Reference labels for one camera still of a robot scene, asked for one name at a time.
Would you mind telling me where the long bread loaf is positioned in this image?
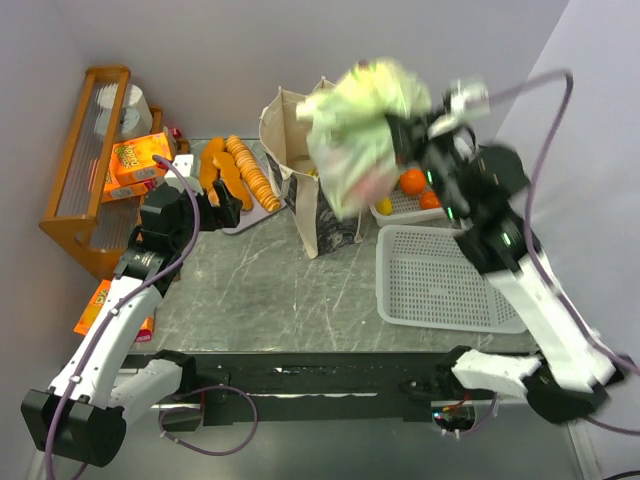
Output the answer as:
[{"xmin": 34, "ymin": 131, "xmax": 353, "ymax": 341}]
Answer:
[{"xmin": 199, "ymin": 137, "xmax": 226, "ymax": 192}]

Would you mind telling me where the row of round crackers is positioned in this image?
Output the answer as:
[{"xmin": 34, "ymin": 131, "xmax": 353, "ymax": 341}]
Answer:
[{"xmin": 225, "ymin": 135, "xmax": 281, "ymax": 213}]

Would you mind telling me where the front white perforated basket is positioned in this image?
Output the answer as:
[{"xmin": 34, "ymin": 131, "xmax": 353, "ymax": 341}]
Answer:
[{"xmin": 376, "ymin": 225, "xmax": 526, "ymax": 334}]

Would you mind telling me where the back white perforated basket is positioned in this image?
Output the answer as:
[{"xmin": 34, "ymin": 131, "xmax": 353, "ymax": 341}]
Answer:
[{"xmin": 370, "ymin": 188, "xmax": 446, "ymax": 227}]

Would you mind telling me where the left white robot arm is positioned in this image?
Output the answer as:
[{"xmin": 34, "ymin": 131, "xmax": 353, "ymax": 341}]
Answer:
[{"xmin": 21, "ymin": 181, "xmax": 241, "ymax": 473}]

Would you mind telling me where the yellow mango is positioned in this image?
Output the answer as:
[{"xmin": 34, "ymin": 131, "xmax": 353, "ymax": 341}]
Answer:
[{"xmin": 375, "ymin": 196, "xmax": 393, "ymax": 216}]

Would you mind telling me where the white perforated basket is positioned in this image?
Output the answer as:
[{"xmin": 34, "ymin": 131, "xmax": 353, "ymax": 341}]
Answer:
[
  {"xmin": 376, "ymin": 225, "xmax": 526, "ymax": 334},
  {"xmin": 370, "ymin": 188, "xmax": 446, "ymax": 227}
]

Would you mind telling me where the green plastic grocery bag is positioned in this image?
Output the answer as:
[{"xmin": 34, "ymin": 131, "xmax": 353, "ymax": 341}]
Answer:
[{"xmin": 296, "ymin": 58, "xmax": 432, "ymax": 220}]

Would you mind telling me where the orange box on floor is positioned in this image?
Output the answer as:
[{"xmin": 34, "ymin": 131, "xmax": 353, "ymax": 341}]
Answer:
[{"xmin": 74, "ymin": 280, "xmax": 155, "ymax": 343}]

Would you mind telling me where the beige canvas tote bag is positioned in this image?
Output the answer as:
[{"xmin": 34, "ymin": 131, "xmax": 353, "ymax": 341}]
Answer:
[{"xmin": 259, "ymin": 88, "xmax": 362, "ymax": 259}]

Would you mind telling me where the wooden shelf rack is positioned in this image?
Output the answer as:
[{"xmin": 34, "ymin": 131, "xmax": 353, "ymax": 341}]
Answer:
[{"xmin": 40, "ymin": 65, "xmax": 142, "ymax": 280}]

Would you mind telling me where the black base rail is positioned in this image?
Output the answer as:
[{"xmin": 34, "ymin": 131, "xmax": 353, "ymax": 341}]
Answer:
[{"xmin": 137, "ymin": 349, "xmax": 501, "ymax": 426}]

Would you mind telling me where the red tomato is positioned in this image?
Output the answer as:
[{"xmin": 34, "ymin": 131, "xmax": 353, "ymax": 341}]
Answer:
[{"xmin": 419, "ymin": 191, "xmax": 441, "ymax": 210}]

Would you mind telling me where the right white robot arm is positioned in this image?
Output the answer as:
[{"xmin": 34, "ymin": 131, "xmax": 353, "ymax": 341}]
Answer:
[{"xmin": 385, "ymin": 113, "xmax": 634, "ymax": 424}]

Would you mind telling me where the orange cracker box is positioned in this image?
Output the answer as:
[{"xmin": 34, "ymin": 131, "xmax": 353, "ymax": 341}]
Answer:
[
  {"xmin": 101, "ymin": 171, "xmax": 156, "ymax": 203},
  {"xmin": 111, "ymin": 133, "xmax": 174, "ymax": 186}
]

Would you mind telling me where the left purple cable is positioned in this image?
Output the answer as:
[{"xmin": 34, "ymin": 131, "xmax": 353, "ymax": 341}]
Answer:
[{"xmin": 43, "ymin": 154, "xmax": 260, "ymax": 480}]

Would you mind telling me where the purple tray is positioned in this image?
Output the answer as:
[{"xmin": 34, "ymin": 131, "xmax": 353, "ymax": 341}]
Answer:
[{"xmin": 222, "ymin": 200, "xmax": 285, "ymax": 235}]

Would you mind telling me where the orange fruit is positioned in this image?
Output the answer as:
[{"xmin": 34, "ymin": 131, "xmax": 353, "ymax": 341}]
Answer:
[{"xmin": 399, "ymin": 168, "xmax": 428, "ymax": 197}]

